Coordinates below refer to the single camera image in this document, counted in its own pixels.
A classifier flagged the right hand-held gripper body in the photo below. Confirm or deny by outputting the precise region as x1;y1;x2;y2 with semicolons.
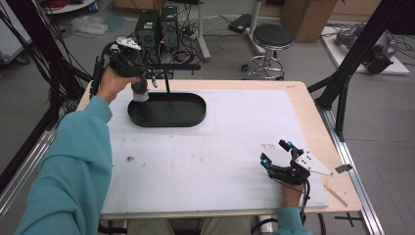
267;148;334;187

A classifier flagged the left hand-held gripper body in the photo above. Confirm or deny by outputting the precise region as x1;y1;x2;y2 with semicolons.
109;35;150;78

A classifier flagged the black and white plush toy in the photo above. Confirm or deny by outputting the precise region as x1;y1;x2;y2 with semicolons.
131;80;151;104

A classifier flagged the black oval tray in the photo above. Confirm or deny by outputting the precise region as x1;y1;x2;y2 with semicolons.
126;92;208;128

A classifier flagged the person's left hand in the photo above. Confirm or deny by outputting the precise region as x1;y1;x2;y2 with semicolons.
95;66;141;106

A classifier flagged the person's right hand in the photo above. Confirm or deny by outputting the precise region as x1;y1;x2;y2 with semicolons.
281;183;306;209

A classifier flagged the black T-shaped stand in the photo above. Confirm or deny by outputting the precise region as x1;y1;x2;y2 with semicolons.
148;63;202;103

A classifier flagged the black computer tower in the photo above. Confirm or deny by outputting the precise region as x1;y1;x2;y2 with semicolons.
159;5;180;51
134;9;161;51

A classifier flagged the black tape piece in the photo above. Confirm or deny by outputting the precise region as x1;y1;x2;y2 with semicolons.
334;164;354;174

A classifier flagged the thin wooden stick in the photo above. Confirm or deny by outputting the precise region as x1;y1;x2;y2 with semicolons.
323;183;349;209

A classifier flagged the clear plastic bag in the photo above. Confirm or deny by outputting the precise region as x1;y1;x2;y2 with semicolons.
69;15;110;36

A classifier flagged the white foam mat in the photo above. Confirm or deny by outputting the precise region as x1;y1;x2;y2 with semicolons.
101;88;330;215

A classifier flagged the wooden table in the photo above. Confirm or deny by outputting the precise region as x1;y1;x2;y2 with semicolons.
76;78;363;221

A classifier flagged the white table leg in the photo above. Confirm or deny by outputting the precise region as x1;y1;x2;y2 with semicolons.
245;0;266;55
194;0;212;64

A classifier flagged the black tape cross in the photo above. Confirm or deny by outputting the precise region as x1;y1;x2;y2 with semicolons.
334;211;364;228

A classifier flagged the white round table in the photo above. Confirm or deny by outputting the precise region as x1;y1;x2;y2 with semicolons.
41;0;98;15

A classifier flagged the flat black device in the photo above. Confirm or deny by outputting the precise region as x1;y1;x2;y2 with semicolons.
227;13;254;35

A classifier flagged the black round stool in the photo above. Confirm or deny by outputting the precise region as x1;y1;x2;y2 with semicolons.
242;23;296;81

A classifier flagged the white panel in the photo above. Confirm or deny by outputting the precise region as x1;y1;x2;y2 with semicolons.
0;0;32;66

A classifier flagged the white board with devices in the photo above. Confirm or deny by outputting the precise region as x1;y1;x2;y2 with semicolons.
320;23;411;76

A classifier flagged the brown cardboard box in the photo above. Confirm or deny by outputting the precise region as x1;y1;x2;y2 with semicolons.
281;0;341;44

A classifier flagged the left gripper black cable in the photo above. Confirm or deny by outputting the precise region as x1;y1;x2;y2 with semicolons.
90;41;115;97

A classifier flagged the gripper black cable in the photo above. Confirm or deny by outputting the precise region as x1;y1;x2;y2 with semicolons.
90;41;115;97
299;180;311;227

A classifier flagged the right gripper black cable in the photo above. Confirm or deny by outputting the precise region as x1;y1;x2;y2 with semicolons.
299;180;311;227

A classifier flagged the aluminium rail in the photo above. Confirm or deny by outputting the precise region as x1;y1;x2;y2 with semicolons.
315;106;387;235
0;128;57;220

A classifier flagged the black metal frame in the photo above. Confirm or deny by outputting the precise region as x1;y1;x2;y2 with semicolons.
0;0;96;194
306;0;415;143

